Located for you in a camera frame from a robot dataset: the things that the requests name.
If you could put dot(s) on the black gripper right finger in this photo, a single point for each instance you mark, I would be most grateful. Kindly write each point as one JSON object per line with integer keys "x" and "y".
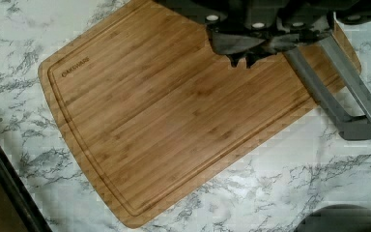
{"x": 271, "y": 47}

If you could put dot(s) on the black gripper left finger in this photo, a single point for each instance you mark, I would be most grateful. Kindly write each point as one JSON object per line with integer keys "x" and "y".
{"x": 231, "y": 46}

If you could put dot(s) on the black table edge rail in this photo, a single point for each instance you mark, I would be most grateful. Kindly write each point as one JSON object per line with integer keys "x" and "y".
{"x": 18, "y": 210}

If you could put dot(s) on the bamboo cutting board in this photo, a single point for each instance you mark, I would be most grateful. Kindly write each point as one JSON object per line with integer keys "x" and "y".
{"x": 150, "y": 113}

